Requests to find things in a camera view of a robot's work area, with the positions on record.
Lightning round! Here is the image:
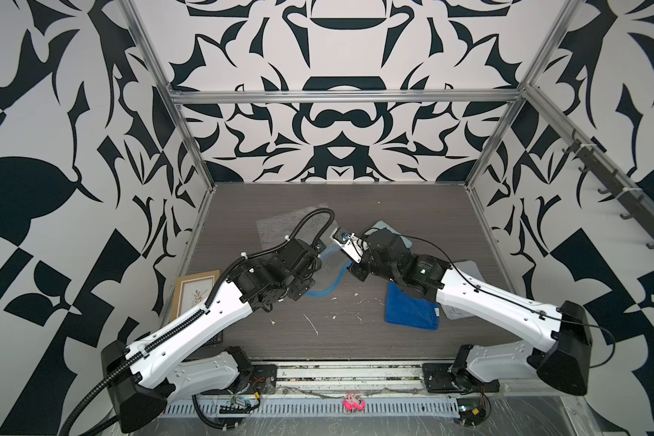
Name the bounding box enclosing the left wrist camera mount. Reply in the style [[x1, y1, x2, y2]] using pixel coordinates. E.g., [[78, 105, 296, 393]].
[[331, 227, 368, 265]]

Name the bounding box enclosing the wooden picture frame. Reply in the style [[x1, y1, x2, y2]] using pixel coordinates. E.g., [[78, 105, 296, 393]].
[[161, 270, 221, 326]]

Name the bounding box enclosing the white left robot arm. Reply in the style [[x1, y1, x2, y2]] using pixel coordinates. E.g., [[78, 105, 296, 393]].
[[101, 238, 324, 433]]

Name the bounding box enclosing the white slotted cable duct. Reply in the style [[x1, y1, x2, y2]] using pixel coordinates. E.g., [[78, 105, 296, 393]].
[[160, 396, 461, 420]]

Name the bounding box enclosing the black corrugated cable conduit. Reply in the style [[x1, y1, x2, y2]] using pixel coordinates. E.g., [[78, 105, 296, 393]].
[[59, 206, 337, 436]]

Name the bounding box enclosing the light teal towel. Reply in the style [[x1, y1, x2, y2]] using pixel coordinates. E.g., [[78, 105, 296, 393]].
[[365, 221, 412, 248]]

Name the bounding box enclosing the grey folded towel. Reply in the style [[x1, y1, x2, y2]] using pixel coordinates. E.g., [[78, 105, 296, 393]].
[[436, 260, 484, 321]]

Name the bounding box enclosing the clear vacuum bag blue zip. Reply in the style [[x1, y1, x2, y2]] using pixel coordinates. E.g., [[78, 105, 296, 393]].
[[254, 205, 355, 299]]

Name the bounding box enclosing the blue towel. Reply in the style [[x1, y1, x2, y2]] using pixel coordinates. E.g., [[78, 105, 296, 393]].
[[385, 283, 440, 331]]

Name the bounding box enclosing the pink toy on rail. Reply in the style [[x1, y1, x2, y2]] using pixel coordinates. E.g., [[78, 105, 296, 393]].
[[343, 392, 365, 413]]

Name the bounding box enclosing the green circuit board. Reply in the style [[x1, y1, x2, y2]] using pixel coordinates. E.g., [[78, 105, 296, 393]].
[[456, 399, 489, 428]]

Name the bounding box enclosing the grey wall hook rack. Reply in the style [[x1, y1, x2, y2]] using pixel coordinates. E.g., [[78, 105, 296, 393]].
[[563, 130, 654, 250]]

